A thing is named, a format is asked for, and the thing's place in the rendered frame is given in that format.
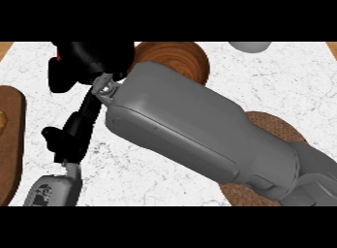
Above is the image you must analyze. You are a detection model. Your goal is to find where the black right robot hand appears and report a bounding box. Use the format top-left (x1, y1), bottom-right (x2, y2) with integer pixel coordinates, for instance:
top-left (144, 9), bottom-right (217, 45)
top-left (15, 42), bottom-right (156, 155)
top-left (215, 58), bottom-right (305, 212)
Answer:
top-left (47, 41), bottom-right (137, 95)

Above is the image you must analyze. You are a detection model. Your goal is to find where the brown wooden bowl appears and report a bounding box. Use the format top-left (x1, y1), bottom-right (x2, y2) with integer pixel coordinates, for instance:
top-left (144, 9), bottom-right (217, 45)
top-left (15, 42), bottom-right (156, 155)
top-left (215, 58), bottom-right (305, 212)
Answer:
top-left (128, 41), bottom-right (212, 87)

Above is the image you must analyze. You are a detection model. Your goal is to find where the brown woven placemat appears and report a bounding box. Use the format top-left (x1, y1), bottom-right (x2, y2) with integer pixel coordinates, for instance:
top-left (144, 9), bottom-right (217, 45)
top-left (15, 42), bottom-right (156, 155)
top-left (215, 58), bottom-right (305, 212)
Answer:
top-left (217, 110), bottom-right (312, 207)

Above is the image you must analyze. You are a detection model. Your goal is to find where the grey rounded object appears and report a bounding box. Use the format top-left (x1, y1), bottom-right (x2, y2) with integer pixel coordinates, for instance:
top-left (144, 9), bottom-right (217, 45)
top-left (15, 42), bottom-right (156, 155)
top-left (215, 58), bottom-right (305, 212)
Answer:
top-left (227, 41), bottom-right (273, 54)

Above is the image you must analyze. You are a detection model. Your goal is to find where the brown wooden cutting board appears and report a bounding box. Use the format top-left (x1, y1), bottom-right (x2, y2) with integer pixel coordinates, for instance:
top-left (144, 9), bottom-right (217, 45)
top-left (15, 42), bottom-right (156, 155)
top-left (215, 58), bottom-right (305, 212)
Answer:
top-left (0, 84), bottom-right (28, 207)

